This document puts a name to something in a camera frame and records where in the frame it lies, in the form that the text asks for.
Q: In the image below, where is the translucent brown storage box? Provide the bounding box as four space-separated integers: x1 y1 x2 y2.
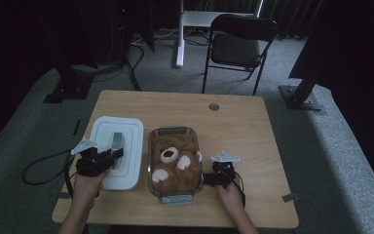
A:
147 125 206 206

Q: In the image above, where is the dark curtain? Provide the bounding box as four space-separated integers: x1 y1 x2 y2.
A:
204 0 327 41

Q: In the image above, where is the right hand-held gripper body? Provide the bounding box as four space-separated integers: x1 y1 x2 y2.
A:
208 150 243 190

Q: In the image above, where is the right hand-held gripper cable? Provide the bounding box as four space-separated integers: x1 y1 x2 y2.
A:
231 177 247 209

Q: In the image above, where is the black folding chair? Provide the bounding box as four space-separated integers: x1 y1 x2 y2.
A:
201 13 278 97

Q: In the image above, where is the black floor cable loop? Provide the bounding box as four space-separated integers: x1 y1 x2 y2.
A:
21 147 79 186

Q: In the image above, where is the person's right hand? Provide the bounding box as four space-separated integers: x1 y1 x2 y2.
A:
215 179 245 213

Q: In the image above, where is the left hand-held gripper cable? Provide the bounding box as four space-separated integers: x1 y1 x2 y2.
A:
63 153 80 200

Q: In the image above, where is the person's left hand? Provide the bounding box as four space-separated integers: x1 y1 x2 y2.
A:
72 168 110 210

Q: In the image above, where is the hand-held gripper cable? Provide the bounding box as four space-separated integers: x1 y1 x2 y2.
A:
231 177 247 209
63 153 80 200

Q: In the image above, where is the brown teddy bear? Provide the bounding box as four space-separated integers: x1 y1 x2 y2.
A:
150 132 205 195

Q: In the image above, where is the black cable bundle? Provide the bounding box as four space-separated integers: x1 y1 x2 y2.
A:
77 30 157 93

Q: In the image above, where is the black strip on floor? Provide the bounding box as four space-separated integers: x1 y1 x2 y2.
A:
72 119 82 137

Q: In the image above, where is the white desk frame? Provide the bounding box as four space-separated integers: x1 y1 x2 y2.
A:
174 0 265 68

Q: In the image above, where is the black slanted stand with base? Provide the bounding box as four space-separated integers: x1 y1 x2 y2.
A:
278 0 345 112

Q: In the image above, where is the white lid with grey handle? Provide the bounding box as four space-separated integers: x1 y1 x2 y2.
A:
89 115 145 192

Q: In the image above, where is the black stand base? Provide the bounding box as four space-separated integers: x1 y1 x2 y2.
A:
43 62 94 104

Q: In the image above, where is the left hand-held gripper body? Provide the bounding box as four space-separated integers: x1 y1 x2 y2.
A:
70 136 119 178

